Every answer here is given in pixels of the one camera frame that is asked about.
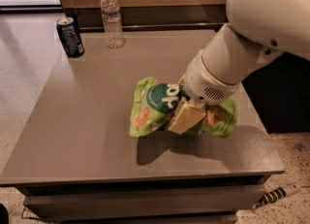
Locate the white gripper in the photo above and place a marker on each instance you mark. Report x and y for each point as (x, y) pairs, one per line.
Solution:
(203, 83)

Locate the green rice chip bag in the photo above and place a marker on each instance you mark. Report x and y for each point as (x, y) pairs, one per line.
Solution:
(155, 104)

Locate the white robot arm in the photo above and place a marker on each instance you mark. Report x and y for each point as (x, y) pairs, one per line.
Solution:
(257, 32)

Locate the clear plastic water bottle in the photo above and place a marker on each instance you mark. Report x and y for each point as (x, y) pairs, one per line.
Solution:
(112, 21)

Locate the grey table drawer unit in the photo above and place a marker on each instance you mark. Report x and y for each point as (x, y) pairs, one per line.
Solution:
(137, 200)

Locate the blue soda can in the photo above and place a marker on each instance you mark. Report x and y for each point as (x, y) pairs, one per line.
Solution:
(69, 36)

